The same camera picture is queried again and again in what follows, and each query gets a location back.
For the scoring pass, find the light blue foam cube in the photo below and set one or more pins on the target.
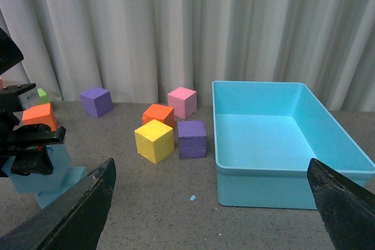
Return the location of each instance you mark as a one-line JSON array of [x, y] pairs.
[[73, 176], [36, 183]]

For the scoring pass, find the purple foam cube right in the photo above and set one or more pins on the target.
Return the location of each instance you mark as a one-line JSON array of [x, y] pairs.
[[192, 139]]

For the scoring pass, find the grey white curtain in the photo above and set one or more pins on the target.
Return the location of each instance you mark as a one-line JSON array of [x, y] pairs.
[[141, 50]]

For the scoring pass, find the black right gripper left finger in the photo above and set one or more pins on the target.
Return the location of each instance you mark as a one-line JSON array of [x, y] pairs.
[[75, 220]]

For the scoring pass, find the orange foam cube right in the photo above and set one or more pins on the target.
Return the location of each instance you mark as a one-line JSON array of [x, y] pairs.
[[162, 113]]

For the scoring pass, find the purple foam cube back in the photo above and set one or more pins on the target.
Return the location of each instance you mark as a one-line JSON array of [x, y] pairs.
[[97, 101]]

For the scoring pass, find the orange foam cube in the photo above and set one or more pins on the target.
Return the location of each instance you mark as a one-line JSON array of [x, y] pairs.
[[162, 113], [40, 114]]

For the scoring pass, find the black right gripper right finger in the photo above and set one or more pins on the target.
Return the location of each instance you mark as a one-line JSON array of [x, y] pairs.
[[346, 208]]

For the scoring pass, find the pink foam cube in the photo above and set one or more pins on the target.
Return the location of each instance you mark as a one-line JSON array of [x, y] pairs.
[[184, 102]]

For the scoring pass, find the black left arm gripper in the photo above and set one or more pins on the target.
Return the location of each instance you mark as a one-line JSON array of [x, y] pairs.
[[28, 144]]

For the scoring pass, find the yellow foam cube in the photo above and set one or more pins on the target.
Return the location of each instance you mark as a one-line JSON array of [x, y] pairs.
[[155, 141]]

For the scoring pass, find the green foam cube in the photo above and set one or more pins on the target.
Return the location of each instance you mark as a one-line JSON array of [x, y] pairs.
[[44, 98]]

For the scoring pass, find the purple foam cube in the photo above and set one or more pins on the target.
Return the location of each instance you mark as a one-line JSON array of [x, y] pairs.
[[97, 101], [192, 139]]

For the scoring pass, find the light blue plastic bin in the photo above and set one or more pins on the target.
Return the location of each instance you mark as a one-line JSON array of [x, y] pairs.
[[265, 135]]

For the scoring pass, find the orange foam cube left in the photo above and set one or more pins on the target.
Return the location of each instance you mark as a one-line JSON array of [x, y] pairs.
[[40, 114]]

